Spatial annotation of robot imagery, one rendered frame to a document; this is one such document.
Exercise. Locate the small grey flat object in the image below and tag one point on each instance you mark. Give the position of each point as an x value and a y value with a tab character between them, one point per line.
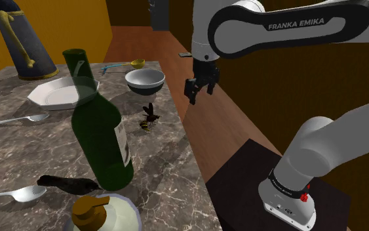
184	54

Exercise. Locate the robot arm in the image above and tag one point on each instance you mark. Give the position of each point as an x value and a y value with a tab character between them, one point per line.
286	30

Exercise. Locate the green glass wine bottle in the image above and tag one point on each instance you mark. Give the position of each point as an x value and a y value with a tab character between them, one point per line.
102	134

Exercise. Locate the blue and gold tall pitcher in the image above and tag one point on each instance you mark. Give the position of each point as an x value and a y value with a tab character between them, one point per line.
24	41

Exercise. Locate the white and black bowl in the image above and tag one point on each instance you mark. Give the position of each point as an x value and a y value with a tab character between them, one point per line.
144	80

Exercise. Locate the white octagonal plate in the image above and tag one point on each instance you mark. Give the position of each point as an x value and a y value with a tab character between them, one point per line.
56	96

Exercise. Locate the dark robot stand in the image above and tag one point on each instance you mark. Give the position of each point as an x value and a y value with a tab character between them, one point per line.
238	192

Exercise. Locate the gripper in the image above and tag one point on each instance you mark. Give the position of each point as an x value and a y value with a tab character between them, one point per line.
205	69

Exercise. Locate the black elongated lump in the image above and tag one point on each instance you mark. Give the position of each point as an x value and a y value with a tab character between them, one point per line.
69	185

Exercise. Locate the small silver spoon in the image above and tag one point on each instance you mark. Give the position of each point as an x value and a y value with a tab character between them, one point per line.
27	118

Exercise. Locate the white soap dispenser brown pump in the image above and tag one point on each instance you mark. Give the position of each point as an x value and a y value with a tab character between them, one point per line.
104	212

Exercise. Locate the black and yellow wasp figure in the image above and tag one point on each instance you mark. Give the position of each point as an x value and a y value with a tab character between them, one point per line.
149	117

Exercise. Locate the large silver spoon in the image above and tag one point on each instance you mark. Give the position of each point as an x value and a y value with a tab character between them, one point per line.
24	194

